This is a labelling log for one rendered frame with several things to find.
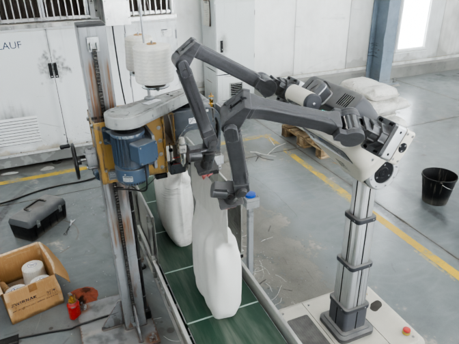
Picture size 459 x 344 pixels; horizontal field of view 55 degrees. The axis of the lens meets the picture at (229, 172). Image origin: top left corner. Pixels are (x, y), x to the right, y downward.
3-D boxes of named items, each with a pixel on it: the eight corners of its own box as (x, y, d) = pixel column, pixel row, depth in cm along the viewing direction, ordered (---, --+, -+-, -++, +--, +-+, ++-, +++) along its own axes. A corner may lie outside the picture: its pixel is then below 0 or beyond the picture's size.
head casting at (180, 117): (221, 155, 232) (220, 100, 219) (177, 163, 224) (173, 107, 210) (202, 136, 257) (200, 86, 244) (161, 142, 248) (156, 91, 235)
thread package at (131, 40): (160, 71, 208) (156, 35, 201) (130, 74, 203) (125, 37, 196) (152, 65, 220) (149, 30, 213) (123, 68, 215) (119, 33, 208)
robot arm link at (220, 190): (248, 191, 161) (246, 172, 166) (218, 188, 158) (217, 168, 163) (239, 207, 171) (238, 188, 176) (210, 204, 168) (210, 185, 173)
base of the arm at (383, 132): (381, 117, 147) (363, 148, 149) (365, 108, 142) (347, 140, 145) (399, 124, 140) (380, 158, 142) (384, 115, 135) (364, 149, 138)
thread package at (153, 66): (179, 85, 186) (176, 44, 179) (140, 90, 181) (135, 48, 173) (168, 76, 200) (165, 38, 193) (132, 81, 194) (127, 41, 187)
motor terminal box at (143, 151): (159, 164, 194) (157, 140, 188) (141, 172, 188) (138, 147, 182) (148, 159, 199) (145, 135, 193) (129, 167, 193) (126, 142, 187)
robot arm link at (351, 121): (376, 134, 138) (372, 121, 140) (355, 123, 132) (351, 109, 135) (354, 148, 144) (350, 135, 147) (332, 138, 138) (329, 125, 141)
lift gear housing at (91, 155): (100, 171, 213) (96, 151, 209) (88, 173, 212) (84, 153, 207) (96, 163, 222) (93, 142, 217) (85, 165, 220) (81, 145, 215)
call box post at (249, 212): (253, 312, 275) (253, 205, 240) (248, 314, 274) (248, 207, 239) (251, 310, 277) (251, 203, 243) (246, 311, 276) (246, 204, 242)
